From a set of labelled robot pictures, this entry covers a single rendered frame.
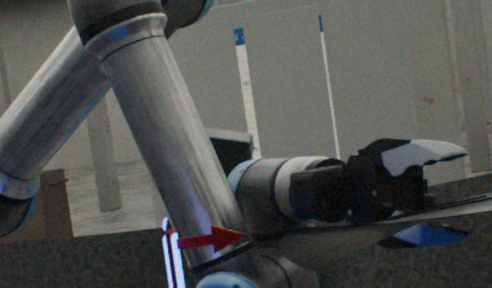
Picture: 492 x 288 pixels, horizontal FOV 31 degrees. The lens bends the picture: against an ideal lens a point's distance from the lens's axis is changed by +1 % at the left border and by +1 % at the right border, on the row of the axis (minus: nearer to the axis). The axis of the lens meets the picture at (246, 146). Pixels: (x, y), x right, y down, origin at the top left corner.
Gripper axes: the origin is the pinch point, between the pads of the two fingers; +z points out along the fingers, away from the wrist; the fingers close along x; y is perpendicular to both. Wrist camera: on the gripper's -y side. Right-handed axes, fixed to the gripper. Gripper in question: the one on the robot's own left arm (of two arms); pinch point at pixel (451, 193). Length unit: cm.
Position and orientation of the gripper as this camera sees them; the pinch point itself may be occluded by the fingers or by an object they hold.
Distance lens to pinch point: 80.4
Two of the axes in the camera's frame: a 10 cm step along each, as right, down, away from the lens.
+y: 8.2, -0.4, 5.7
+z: 5.7, -0.4, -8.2
